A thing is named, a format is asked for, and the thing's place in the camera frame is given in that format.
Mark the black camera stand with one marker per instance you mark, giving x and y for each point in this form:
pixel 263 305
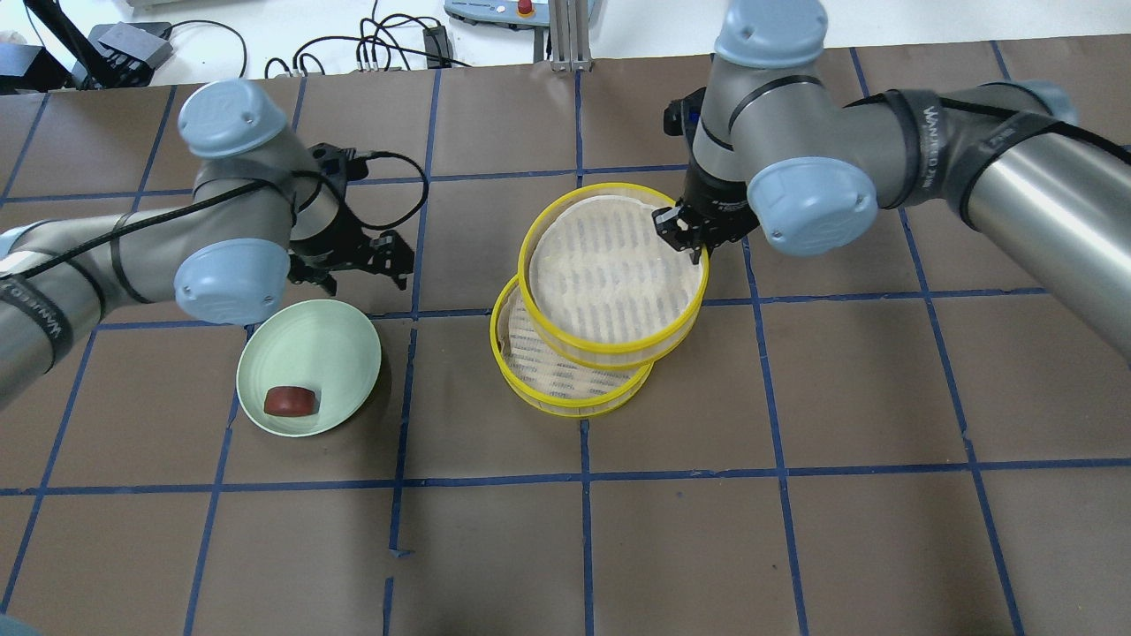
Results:
pixel 119 55

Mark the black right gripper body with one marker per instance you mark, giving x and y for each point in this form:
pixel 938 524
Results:
pixel 717 208

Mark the brown steamed bun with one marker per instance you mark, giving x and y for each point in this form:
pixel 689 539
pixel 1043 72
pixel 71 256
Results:
pixel 290 401

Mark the blue teach pendant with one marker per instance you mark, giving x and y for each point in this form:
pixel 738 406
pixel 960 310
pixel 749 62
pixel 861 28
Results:
pixel 515 15

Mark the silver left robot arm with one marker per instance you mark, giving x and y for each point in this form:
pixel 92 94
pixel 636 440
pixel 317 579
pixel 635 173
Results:
pixel 267 212

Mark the aluminium frame post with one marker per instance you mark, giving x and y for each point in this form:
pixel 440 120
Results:
pixel 569 25

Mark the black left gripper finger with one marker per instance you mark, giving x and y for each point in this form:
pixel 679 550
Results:
pixel 398 265
pixel 325 281

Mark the mint green plate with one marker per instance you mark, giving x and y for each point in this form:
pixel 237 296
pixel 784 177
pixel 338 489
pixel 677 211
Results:
pixel 325 345

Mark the yellow steamer basket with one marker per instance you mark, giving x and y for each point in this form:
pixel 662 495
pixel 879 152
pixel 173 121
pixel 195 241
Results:
pixel 543 378
pixel 601 287

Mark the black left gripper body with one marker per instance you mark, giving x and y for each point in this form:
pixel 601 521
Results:
pixel 329 250

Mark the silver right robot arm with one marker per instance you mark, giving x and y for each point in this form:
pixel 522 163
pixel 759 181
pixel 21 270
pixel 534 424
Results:
pixel 770 151

